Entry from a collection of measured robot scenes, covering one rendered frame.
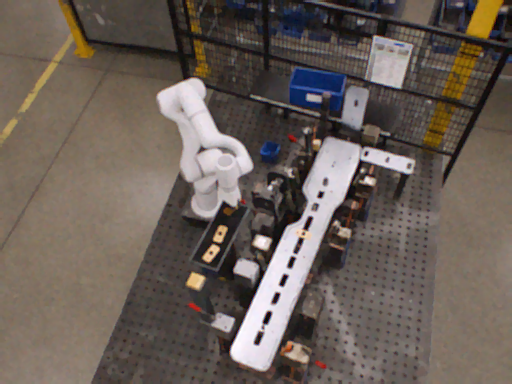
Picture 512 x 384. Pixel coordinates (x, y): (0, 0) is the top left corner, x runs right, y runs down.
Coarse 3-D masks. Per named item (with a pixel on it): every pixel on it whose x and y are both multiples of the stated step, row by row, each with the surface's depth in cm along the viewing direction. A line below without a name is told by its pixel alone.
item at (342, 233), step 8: (344, 232) 232; (336, 240) 236; (344, 240) 233; (336, 248) 244; (344, 248) 240; (328, 256) 253; (336, 256) 250; (328, 264) 260; (336, 264) 257; (344, 264) 261
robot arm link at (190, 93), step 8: (192, 80) 207; (184, 88) 194; (192, 88) 195; (200, 88) 209; (184, 96) 194; (192, 96) 194; (200, 96) 209; (184, 104) 195; (192, 104) 194; (200, 104) 195; (192, 112) 194
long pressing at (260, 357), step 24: (336, 144) 267; (312, 168) 258; (336, 168) 258; (312, 192) 250; (336, 192) 250; (312, 216) 243; (288, 240) 236; (312, 240) 235; (264, 288) 223; (288, 288) 222; (264, 312) 217; (288, 312) 217; (240, 336) 211; (264, 336) 211; (240, 360) 206; (264, 360) 205
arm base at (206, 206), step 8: (216, 192) 260; (192, 200) 272; (200, 200) 260; (208, 200) 259; (216, 200) 265; (200, 208) 269; (208, 208) 266; (216, 208) 270; (200, 216) 268; (208, 216) 267
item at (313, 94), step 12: (300, 72) 279; (312, 72) 276; (324, 72) 274; (300, 84) 286; (312, 84) 284; (324, 84) 281; (336, 84) 279; (300, 96) 273; (312, 96) 271; (336, 96) 267; (336, 108) 274
